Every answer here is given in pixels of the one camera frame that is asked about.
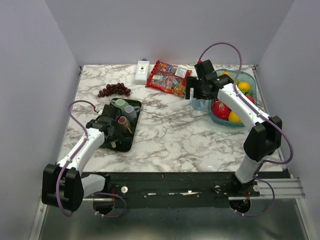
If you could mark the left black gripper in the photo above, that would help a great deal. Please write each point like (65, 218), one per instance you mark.
(111, 138)

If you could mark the light blue mug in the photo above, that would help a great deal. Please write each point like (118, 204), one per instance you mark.
(199, 104)

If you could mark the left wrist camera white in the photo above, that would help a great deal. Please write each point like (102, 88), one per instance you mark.
(100, 112)

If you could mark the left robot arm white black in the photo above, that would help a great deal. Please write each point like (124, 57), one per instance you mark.
(62, 184)

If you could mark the red dragon fruit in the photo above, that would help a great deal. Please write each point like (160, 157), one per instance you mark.
(220, 110)

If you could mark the yellow orange fruit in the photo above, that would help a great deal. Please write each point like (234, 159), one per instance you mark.
(244, 86)

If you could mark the aluminium rail frame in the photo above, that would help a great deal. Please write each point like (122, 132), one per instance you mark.
(278, 213)

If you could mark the teal plastic fruit bowl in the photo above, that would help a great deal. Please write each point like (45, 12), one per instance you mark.
(243, 77)

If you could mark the red snack bag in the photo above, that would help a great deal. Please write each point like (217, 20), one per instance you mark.
(169, 78)

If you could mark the grey blue mug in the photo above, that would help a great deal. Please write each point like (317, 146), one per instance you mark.
(131, 112)

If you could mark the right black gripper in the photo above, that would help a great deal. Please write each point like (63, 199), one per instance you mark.
(191, 82)

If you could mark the yellow lemon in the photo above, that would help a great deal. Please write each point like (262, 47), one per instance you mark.
(232, 117)

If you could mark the white power strip box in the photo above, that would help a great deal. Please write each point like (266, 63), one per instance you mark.
(141, 73)

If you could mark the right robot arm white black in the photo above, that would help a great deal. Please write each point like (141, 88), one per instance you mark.
(264, 136)

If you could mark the brown striped mug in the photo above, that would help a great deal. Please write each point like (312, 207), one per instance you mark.
(125, 125)

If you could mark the red grape bunch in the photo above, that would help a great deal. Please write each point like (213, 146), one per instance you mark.
(114, 89)

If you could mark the light green mug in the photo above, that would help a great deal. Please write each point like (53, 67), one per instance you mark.
(114, 144)

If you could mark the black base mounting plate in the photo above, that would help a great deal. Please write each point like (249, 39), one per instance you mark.
(168, 190)

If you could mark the red apple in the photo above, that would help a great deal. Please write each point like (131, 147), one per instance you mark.
(251, 98)

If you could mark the dark green tray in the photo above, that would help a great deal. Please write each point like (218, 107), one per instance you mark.
(125, 143)

